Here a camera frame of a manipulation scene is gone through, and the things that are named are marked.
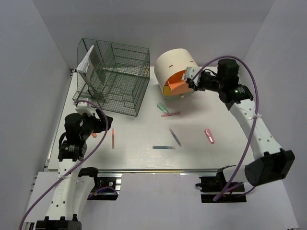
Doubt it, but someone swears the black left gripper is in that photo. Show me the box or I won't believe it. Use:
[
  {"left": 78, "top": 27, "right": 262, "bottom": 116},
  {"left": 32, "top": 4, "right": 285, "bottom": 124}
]
[{"left": 80, "top": 109, "right": 113, "bottom": 140}]

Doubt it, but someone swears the round drawer organizer box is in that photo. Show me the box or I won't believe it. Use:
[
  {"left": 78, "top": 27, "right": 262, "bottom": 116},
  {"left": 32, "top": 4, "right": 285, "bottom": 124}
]
[{"left": 154, "top": 48, "right": 200, "bottom": 101}]

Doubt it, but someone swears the Canon manual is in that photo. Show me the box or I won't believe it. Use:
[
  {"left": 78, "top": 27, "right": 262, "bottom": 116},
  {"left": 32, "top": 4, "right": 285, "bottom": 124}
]
[{"left": 77, "top": 45, "right": 106, "bottom": 102}]

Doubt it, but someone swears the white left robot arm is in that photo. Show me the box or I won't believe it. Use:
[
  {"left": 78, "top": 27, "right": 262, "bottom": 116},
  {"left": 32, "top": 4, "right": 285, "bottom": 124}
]
[{"left": 35, "top": 110, "right": 113, "bottom": 230}]

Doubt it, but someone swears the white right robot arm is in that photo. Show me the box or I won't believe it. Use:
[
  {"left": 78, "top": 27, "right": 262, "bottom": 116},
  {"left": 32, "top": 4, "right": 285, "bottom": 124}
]
[{"left": 182, "top": 58, "right": 295, "bottom": 191}]

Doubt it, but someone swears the orange highlighter pen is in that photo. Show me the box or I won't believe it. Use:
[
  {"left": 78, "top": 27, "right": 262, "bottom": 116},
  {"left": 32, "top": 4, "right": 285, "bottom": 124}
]
[{"left": 111, "top": 128, "right": 115, "bottom": 149}]

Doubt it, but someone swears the pink purple highlighter pen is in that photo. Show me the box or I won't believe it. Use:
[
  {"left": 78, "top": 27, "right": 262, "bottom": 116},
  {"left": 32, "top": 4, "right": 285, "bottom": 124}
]
[{"left": 161, "top": 112, "right": 181, "bottom": 117}]

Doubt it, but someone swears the pink highlighter cap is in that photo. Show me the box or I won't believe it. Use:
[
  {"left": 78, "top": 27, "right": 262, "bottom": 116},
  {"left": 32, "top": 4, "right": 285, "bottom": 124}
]
[{"left": 204, "top": 129, "right": 215, "bottom": 144}]

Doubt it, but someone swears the green highlighter cap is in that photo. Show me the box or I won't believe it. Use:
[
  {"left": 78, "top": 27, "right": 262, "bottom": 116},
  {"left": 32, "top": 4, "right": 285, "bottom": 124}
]
[{"left": 157, "top": 103, "right": 169, "bottom": 114}]

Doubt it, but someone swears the blue highlighter pen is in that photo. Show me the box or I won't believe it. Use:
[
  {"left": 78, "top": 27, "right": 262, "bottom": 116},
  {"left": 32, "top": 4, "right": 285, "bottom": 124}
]
[{"left": 152, "top": 146, "right": 176, "bottom": 150}]

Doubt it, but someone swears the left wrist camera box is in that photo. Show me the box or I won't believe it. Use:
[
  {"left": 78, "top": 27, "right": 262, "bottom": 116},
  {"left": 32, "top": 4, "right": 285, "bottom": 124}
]
[{"left": 75, "top": 98, "right": 94, "bottom": 116}]

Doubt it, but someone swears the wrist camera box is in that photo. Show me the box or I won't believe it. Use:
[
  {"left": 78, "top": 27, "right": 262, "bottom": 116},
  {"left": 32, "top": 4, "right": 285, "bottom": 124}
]
[
  {"left": 75, "top": 98, "right": 94, "bottom": 116},
  {"left": 182, "top": 66, "right": 200, "bottom": 85}
]

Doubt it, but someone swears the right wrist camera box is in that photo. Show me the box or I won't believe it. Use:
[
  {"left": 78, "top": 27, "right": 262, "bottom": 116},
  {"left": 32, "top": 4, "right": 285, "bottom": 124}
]
[{"left": 182, "top": 66, "right": 200, "bottom": 85}]

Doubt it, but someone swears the aluminium mounting rail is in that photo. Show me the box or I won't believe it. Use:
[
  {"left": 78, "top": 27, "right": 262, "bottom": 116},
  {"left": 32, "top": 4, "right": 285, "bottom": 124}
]
[{"left": 98, "top": 168, "right": 218, "bottom": 174}]

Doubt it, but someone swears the green wire mesh organizer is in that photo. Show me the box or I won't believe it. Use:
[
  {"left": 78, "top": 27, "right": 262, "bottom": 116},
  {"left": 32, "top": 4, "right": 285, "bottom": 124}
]
[{"left": 72, "top": 38, "right": 150, "bottom": 116}]

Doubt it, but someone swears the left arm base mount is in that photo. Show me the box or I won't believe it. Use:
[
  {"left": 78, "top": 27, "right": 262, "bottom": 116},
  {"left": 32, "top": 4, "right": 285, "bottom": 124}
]
[{"left": 78, "top": 167, "right": 121, "bottom": 201}]

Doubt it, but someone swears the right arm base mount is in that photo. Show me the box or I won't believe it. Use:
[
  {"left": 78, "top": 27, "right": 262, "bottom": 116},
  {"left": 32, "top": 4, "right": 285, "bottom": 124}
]
[{"left": 195, "top": 166, "right": 247, "bottom": 203}]

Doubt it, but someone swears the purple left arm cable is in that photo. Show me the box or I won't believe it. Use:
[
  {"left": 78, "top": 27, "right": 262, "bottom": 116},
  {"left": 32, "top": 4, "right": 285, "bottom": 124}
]
[{"left": 18, "top": 100, "right": 110, "bottom": 230}]

